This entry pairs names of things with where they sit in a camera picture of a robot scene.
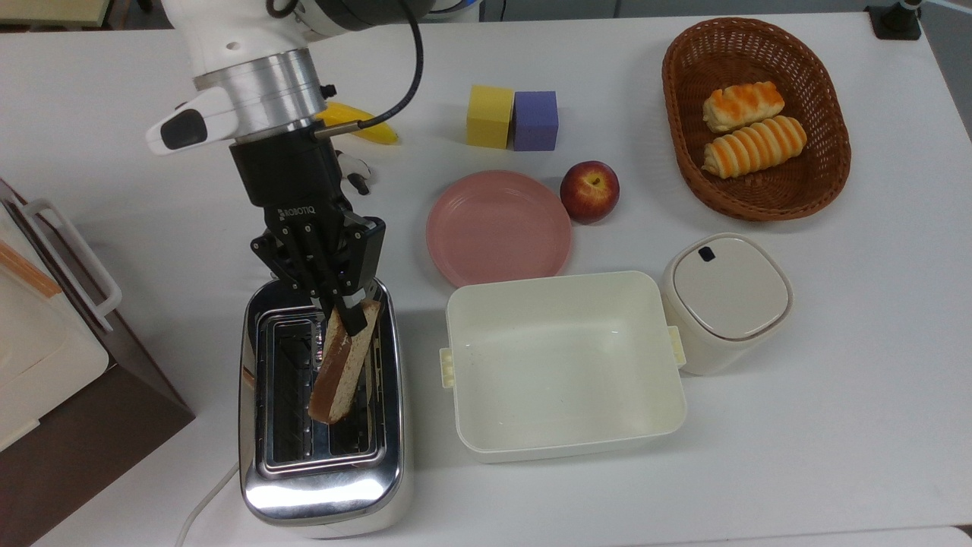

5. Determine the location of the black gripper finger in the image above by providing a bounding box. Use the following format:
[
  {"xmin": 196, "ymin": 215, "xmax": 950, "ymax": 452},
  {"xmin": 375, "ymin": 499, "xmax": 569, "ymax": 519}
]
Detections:
[
  {"xmin": 251, "ymin": 226, "xmax": 343, "ymax": 309},
  {"xmin": 331, "ymin": 215, "xmax": 387, "ymax": 336}
]

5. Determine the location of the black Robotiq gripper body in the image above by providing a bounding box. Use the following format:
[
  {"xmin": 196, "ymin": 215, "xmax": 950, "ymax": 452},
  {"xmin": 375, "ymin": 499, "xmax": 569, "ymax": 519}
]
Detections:
[{"xmin": 230, "ymin": 131, "xmax": 358, "ymax": 233}]

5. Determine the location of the brown crust bread slice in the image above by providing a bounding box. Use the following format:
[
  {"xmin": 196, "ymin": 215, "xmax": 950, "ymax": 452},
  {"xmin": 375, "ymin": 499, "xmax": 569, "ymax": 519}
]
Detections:
[{"xmin": 307, "ymin": 299, "xmax": 383, "ymax": 425}]

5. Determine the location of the cream chrome two-slot toaster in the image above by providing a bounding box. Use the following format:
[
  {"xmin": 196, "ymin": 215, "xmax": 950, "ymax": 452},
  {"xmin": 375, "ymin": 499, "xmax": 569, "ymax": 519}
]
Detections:
[{"xmin": 238, "ymin": 275, "xmax": 415, "ymax": 539}]

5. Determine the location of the long striped bread roll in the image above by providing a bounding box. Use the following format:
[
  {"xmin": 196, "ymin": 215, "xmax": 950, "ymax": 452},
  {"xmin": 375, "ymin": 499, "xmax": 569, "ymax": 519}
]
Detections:
[{"xmin": 701, "ymin": 115, "xmax": 808, "ymax": 180}]

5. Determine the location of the short orange glazed bread roll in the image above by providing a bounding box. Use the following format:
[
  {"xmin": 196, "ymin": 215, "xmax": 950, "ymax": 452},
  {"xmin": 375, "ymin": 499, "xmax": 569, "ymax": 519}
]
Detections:
[{"xmin": 702, "ymin": 81, "xmax": 786, "ymax": 134}]

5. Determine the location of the small panda toy figure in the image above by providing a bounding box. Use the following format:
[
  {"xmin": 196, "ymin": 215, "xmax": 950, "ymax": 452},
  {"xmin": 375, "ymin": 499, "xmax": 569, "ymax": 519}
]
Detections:
[{"xmin": 334, "ymin": 150, "xmax": 373, "ymax": 196}]

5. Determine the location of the yellow banana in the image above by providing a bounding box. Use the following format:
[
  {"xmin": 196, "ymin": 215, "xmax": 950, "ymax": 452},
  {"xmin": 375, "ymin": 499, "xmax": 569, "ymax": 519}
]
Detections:
[{"xmin": 315, "ymin": 103, "xmax": 399, "ymax": 146}]

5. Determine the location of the pink plate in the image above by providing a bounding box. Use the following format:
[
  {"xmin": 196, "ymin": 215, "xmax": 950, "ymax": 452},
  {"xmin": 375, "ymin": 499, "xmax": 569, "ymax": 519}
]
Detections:
[{"xmin": 425, "ymin": 170, "xmax": 573, "ymax": 288}]

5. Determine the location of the yellow foam cube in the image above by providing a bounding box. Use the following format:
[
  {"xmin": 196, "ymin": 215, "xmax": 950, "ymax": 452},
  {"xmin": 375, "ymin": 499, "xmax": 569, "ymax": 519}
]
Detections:
[{"xmin": 465, "ymin": 84, "xmax": 516, "ymax": 150}]

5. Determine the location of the purple foam cube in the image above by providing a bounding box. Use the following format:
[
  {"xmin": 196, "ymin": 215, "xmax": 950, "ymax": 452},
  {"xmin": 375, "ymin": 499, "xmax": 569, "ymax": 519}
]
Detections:
[{"xmin": 513, "ymin": 91, "xmax": 560, "ymax": 152}]

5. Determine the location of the white rectangular plastic bin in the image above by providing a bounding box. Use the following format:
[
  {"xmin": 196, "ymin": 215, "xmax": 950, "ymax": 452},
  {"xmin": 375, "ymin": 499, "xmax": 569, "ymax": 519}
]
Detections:
[{"xmin": 439, "ymin": 270, "xmax": 688, "ymax": 464}]

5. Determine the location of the red apple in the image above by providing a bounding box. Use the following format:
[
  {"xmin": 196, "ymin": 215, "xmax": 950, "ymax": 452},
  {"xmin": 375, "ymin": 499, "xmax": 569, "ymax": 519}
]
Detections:
[{"xmin": 560, "ymin": 160, "xmax": 620, "ymax": 225}]

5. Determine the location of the cream toy cabinet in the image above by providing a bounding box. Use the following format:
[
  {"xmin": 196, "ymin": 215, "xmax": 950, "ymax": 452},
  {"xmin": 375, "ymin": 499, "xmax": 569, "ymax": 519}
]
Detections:
[{"xmin": 0, "ymin": 179, "xmax": 123, "ymax": 454}]

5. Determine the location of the brown wicker basket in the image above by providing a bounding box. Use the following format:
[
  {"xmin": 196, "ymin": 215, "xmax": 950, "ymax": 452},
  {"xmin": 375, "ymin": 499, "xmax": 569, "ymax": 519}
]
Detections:
[{"xmin": 661, "ymin": 17, "xmax": 852, "ymax": 223}]

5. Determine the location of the small white lidded trash can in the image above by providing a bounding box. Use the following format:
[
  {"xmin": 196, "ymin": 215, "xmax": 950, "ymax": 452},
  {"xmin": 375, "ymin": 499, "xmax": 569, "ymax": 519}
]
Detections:
[{"xmin": 659, "ymin": 232, "xmax": 794, "ymax": 376}]

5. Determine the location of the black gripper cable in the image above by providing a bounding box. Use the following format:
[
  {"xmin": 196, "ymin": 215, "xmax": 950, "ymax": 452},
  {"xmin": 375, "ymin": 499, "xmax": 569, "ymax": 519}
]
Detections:
[{"xmin": 311, "ymin": 0, "xmax": 425, "ymax": 140}]

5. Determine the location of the white toaster power cord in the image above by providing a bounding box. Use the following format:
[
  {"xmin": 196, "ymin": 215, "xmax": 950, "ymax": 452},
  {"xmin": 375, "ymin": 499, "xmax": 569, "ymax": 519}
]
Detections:
[{"xmin": 175, "ymin": 460, "xmax": 242, "ymax": 547}]

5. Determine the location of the black table clamp mount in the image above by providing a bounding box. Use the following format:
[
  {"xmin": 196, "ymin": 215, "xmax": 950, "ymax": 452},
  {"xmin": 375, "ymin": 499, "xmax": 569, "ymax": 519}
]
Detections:
[{"xmin": 866, "ymin": 0, "xmax": 924, "ymax": 41}]

